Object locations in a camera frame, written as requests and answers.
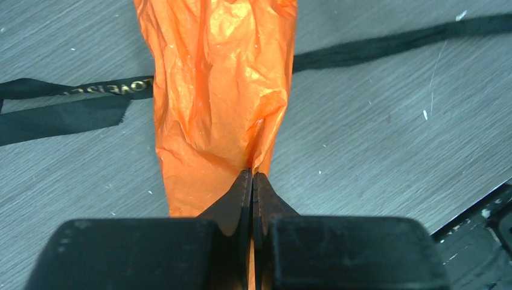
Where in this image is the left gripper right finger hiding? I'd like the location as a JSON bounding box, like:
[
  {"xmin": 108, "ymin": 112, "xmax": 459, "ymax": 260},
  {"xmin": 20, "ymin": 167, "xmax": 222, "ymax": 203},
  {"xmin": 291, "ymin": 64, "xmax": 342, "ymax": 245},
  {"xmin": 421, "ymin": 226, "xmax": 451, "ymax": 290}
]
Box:
[{"xmin": 252, "ymin": 173, "xmax": 452, "ymax": 289}]

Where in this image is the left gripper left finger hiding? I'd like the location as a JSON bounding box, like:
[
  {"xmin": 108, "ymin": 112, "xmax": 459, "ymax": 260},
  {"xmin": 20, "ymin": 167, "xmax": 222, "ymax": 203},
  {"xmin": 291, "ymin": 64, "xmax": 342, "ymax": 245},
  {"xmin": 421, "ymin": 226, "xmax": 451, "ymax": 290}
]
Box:
[{"xmin": 25, "ymin": 169, "xmax": 253, "ymax": 289}]

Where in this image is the orange flower bouquet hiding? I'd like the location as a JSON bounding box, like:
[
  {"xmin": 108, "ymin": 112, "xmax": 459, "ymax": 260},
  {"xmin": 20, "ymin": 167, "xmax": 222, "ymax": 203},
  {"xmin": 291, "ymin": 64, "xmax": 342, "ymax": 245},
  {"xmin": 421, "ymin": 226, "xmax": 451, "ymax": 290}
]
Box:
[{"xmin": 133, "ymin": 0, "xmax": 299, "ymax": 290}]

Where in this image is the black ribbon gold lettering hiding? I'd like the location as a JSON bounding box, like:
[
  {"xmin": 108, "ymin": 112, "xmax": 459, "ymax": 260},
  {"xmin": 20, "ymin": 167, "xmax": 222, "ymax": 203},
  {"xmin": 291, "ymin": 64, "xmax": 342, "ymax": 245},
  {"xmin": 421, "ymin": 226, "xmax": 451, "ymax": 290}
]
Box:
[{"xmin": 1, "ymin": 13, "xmax": 511, "ymax": 146}]

